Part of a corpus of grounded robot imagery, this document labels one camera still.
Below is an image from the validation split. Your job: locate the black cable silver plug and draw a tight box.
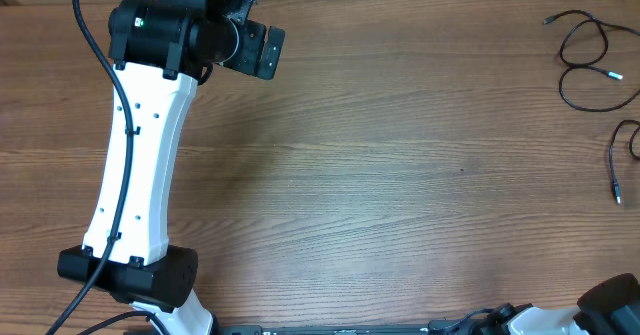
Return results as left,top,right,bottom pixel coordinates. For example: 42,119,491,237
543,9,639,113

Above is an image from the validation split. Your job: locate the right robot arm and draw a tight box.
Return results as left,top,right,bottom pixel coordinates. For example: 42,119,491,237
472,273,639,335

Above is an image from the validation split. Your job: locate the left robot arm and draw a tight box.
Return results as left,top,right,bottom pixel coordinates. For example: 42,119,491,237
57,0,285,334

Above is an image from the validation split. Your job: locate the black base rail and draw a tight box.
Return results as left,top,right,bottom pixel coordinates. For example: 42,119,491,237
214,319,484,335

